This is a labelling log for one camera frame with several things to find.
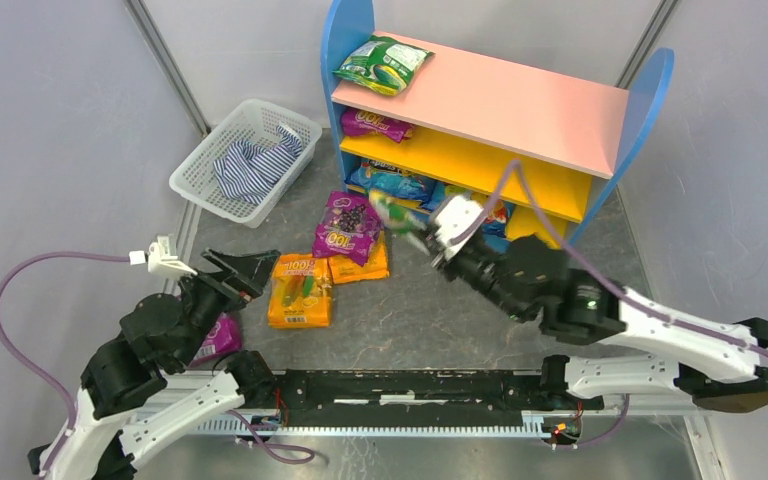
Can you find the green Fox's candy bag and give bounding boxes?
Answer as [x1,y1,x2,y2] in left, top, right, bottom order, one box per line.
[368,190,431,255]

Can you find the purple candy bag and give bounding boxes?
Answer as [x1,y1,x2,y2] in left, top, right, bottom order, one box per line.
[311,191,382,266]
[190,313,243,366]
[340,107,415,143]

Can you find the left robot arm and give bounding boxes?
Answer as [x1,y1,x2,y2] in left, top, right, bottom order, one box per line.
[28,239,280,479]

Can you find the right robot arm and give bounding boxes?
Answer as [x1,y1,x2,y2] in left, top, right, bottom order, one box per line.
[423,233,768,413]

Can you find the blue candy bag right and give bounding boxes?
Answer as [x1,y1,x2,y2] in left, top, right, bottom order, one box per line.
[420,184,516,240]

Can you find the blue candy bag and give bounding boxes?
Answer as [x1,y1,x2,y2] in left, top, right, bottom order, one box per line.
[420,184,516,240]
[347,159,437,203]

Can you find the orange mango candy bag front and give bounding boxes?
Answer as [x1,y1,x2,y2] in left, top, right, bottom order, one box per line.
[267,254,333,329]

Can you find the blue candy bag left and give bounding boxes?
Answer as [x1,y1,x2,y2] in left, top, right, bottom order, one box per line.
[347,159,437,203]

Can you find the blue pink yellow shelf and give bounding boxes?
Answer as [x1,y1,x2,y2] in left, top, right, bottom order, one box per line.
[320,1,675,242]

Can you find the blue striped cloth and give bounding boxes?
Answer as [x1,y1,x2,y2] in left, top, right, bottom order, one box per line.
[213,122,304,204]

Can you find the white plastic basket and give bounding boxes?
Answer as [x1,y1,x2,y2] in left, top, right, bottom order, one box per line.
[169,99,322,228]

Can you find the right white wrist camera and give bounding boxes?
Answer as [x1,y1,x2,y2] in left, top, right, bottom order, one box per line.
[430,195,486,261]

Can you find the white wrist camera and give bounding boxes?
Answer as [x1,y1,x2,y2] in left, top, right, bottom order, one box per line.
[128,235,197,281]
[430,195,486,261]

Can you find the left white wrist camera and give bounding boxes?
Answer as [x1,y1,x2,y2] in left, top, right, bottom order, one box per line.
[128,235,197,281]

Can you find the white toothed rail strip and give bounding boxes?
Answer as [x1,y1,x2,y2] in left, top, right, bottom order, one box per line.
[189,413,562,440]

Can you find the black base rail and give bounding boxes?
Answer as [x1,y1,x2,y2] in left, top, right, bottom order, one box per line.
[241,370,605,429]

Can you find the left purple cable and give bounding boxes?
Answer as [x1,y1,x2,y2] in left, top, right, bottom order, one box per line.
[0,251,135,478]

